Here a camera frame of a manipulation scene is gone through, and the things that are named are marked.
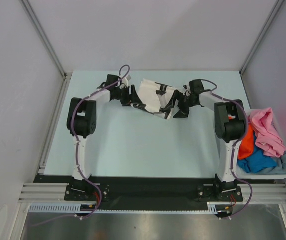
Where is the white t shirt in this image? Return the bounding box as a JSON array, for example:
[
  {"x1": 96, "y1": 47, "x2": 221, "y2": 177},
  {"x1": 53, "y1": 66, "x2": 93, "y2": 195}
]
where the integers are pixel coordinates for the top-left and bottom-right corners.
[{"x1": 136, "y1": 79, "x2": 181, "y2": 120}]

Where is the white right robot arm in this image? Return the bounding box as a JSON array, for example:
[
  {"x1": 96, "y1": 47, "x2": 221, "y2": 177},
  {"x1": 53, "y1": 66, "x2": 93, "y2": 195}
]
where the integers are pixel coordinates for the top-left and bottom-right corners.
[{"x1": 164, "y1": 79, "x2": 248, "y2": 203}]

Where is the orange t shirt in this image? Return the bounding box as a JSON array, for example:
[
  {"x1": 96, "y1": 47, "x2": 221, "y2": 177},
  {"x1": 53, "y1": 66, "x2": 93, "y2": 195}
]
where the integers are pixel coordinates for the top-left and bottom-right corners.
[{"x1": 237, "y1": 120, "x2": 254, "y2": 161}]

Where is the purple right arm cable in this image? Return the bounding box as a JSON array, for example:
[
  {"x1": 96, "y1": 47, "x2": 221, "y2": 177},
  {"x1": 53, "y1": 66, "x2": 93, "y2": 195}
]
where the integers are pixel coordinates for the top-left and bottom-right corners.
[{"x1": 200, "y1": 79, "x2": 253, "y2": 221}]

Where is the light blue t shirt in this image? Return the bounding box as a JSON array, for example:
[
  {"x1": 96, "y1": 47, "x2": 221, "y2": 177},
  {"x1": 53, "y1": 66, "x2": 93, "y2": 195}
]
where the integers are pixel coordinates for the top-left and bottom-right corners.
[{"x1": 262, "y1": 151, "x2": 286, "y2": 175}]

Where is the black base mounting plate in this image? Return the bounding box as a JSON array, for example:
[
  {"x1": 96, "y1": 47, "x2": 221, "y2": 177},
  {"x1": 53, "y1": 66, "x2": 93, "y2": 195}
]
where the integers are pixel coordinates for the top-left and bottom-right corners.
[{"x1": 33, "y1": 175, "x2": 274, "y2": 210}]

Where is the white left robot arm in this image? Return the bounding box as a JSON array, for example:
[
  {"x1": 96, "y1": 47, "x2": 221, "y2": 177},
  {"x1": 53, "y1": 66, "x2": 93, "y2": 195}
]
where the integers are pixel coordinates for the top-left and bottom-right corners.
[{"x1": 64, "y1": 74, "x2": 137, "y2": 201}]

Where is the pink t shirt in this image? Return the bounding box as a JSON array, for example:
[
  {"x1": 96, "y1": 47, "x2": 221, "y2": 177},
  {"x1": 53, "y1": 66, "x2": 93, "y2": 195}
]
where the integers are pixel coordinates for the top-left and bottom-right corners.
[{"x1": 249, "y1": 107, "x2": 286, "y2": 158}]

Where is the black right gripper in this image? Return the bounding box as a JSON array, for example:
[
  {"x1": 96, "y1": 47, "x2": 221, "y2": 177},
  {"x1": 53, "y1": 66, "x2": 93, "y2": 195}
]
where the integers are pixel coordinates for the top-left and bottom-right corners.
[{"x1": 165, "y1": 89, "x2": 198, "y2": 118}]

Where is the aluminium frame rail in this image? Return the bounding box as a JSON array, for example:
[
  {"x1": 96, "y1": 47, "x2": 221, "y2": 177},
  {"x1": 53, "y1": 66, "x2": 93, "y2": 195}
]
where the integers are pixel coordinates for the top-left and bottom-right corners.
[{"x1": 18, "y1": 183, "x2": 286, "y2": 204}]

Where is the white perforated laundry basket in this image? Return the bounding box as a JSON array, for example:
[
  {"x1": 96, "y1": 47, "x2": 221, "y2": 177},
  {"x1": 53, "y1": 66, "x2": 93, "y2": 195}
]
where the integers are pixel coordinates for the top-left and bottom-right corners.
[{"x1": 236, "y1": 107, "x2": 286, "y2": 180}]

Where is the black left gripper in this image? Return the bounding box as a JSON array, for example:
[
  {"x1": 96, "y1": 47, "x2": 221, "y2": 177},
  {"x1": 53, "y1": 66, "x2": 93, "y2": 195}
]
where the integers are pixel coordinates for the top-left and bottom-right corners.
[{"x1": 115, "y1": 85, "x2": 143, "y2": 107}]

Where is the white slotted cable duct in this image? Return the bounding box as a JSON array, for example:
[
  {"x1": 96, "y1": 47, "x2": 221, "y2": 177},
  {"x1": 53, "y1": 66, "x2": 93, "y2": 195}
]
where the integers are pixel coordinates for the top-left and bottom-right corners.
[{"x1": 28, "y1": 202, "x2": 231, "y2": 215}]

